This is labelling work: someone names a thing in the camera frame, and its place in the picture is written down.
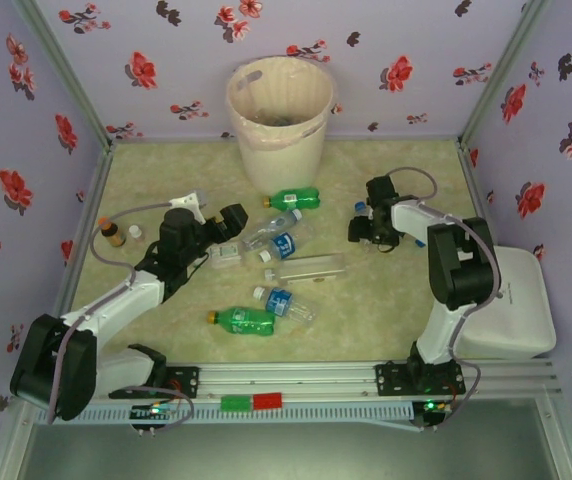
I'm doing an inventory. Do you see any green block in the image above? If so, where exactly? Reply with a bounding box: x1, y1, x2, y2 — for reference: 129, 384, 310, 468
220, 394, 254, 411

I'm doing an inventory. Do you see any white plastic case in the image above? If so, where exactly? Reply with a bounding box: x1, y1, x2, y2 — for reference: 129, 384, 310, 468
445, 243, 557, 360

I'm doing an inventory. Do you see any clear unlabelled bottle white cap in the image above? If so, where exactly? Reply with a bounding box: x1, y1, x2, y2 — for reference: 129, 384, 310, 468
242, 208, 303, 251

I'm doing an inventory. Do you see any red block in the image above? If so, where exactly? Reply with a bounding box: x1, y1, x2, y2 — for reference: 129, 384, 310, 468
252, 393, 285, 410

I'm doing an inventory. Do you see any pale pink plastic bin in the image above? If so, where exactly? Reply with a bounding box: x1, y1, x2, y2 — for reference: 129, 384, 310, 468
224, 56, 338, 194

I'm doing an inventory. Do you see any aluminium side rail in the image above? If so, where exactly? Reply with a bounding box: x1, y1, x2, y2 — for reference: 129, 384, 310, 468
458, 142, 498, 246
50, 144, 116, 321

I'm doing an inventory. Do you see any white slotted cable duct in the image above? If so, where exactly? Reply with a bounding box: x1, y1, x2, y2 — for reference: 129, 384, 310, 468
35, 402, 415, 426

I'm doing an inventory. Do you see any small circuit board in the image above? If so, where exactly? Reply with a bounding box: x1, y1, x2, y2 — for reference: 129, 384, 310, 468
414, 398, 453, 427
129, 402, 176, 422

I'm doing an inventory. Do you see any green plastic bottle yellow cap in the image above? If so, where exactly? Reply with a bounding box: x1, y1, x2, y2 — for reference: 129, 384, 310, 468
261, 186, 322, 211
207, 306, 277, 337

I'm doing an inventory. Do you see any aluminium frame post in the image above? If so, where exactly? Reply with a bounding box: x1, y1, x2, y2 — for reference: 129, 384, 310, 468
458, 0, 553, 146
11, 0, 116, 149

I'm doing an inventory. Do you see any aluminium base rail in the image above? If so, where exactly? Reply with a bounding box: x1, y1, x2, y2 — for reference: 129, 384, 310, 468
85, 360, 565, 401

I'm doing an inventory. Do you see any clear square plastic bottle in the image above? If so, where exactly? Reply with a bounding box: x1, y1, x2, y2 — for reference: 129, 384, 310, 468
264, 253, 347, 287

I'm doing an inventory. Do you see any brown bottle orange cap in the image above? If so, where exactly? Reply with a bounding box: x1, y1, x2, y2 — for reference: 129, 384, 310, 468
97, 217, 127, 248

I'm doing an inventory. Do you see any small clear plastic box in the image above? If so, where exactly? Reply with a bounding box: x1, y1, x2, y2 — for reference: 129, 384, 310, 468
209, 242, 245, 270

